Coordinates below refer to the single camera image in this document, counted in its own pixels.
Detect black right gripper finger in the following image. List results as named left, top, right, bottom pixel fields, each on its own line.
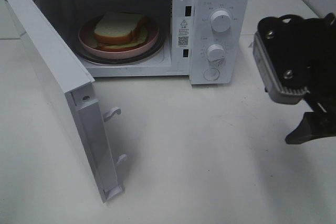
left=285, top=112, right=319, bottom=145

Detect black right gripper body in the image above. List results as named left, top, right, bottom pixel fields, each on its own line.
left=304, top=13, right=335, bottom=140

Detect round white door button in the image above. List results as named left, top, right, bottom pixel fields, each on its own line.
left=204, top=68, right=220, bottom=81

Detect white bread sandwich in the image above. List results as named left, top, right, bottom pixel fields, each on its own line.
left=93, top=12, right=148, bottom=51

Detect pink round plate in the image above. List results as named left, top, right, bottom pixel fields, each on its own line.
left=78, top=16, right=160, bottom=60

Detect white microwave door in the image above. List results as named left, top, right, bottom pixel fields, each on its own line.
left=4, top=0, right=127, bottom=202

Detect upper white power knob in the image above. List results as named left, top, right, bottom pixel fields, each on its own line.
left=211, top=9, right=232, bottom=33

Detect white microwave oven body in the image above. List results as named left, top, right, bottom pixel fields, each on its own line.
left=33, top=0, right=248, bottom=84

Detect glass microwave turntable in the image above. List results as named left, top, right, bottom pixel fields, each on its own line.
left=76, top=34, right=165, bottom=65

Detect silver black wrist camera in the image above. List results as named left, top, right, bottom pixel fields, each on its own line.
left=253, top=14, right=308, bottom=105

